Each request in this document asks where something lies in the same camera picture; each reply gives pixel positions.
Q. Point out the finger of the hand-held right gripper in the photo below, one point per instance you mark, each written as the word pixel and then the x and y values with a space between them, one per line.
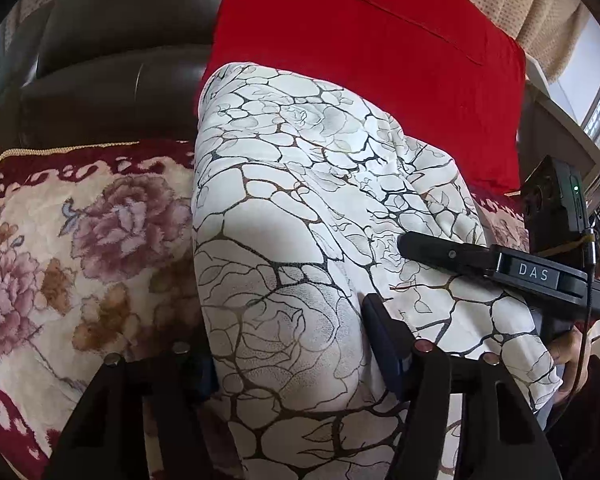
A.
pixel 445 255

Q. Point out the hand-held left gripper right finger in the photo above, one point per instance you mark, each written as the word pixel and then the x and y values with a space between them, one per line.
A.
pixel 380 335

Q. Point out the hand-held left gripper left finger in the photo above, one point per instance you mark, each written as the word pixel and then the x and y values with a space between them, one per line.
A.
pixel 190 375

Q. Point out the white vein-patterned padded jacket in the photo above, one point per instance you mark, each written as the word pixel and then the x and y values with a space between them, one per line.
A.
pixel 290 210

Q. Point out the person's right forearm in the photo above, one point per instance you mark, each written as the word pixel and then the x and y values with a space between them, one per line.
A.
pixel 595 410

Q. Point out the person's right hand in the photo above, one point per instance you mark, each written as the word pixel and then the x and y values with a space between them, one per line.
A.
pixel 567 355

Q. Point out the floral sofa blanket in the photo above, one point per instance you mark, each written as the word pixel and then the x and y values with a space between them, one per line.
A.
pixel 80 240

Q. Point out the red cloth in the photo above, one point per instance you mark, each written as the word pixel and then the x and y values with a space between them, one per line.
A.
pixel 355 35

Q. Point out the brown leather sofa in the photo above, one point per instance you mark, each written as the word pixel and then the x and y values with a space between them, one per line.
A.
pixel 105 60

